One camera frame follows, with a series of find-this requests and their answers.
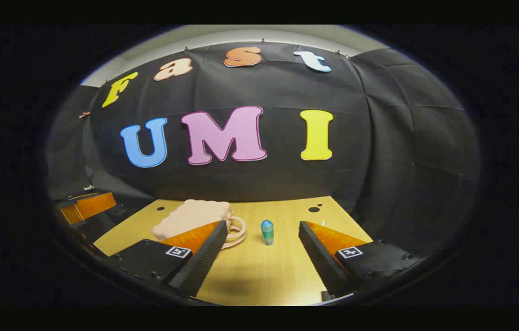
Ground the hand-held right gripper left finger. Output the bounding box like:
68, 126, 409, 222
103, 220, 229, 298

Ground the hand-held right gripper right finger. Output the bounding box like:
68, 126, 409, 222
298, 221, 428, 302

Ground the black backdrop cloth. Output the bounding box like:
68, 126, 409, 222
46, 41, 480, 260

